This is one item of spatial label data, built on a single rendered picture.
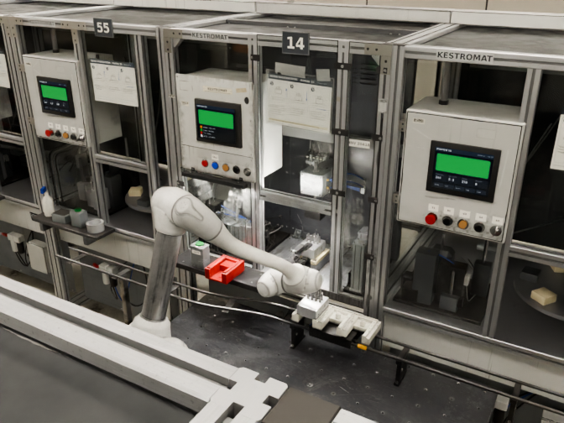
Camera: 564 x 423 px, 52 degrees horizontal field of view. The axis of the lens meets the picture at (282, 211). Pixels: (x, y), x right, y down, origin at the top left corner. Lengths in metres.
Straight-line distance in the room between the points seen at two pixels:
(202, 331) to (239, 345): 0.21
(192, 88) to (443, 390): 1.71
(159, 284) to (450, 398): 1.27
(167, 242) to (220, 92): 0.73
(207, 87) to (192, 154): 0.35
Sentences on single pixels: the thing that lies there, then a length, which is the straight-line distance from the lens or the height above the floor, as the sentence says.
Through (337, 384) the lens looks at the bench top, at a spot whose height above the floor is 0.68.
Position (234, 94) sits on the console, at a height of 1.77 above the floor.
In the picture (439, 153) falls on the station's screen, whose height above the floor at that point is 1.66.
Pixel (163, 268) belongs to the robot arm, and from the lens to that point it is 2.35.
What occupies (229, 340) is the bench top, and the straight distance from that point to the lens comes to 2.78.
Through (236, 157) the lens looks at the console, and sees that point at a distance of 2.67.
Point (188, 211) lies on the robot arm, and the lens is 2.12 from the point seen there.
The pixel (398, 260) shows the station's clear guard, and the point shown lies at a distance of 2.51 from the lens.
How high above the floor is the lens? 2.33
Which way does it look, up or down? 24 degrees down
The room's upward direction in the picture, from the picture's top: straight up
